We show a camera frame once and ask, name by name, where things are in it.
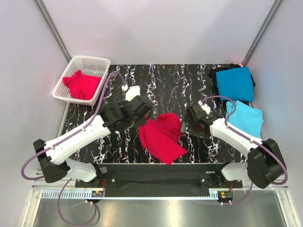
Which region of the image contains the aluminium corner post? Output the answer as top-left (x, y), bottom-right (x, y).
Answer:
top-left (33, 0), bottom-right (71, 62)
top-left (241, 0), bottom-right (284, 66)

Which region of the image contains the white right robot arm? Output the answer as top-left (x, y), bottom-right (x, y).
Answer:
top-left (181, 104), bottom-right (287, 189)

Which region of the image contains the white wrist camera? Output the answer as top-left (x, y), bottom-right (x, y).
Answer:
top-left (122, 85), bottom-right (140, 101)
top-left (198, 100), bottom-right (211, 114)

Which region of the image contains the aluminium frame rail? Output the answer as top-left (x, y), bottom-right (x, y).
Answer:
top-left (31, 172), bottom-right (288, 190)

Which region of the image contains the red t shirt in basket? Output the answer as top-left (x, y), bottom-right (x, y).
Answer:
top-left (62, 70), bottom-right (102, 100)

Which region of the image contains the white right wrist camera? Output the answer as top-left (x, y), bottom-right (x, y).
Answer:
top-left (198, 100), bottom-right (211, 114)

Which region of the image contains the right aluminium corner post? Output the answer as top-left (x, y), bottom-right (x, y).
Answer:
top-left (241, 0), bottom-right (284, 66)

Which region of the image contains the folded light blue t shirt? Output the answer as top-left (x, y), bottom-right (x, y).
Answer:
top-left (228, 101), bottom-right (264, 138)

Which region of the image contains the left aluminium corner post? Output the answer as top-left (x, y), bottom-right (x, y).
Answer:
top-left (33, 0), bottom-right (71, 62)

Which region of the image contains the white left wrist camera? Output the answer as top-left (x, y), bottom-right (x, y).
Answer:
top-left (122, 85), bottom-right (140, 101)

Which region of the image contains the white plastic basket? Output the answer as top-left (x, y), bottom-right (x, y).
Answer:
top-left (52, 55), bottom-right (111, 106)

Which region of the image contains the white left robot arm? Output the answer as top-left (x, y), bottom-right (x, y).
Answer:
top-left (33, 96), bottom-right (152, 187)

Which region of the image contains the red t shirt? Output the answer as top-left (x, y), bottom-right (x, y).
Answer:
top-left (139, 113), bottom-right (187, 165)
top-left (62, 70), bottom-right (102, 100)

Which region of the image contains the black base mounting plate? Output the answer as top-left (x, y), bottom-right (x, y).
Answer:
top-left (75, 162), bottom-right (243, 198)

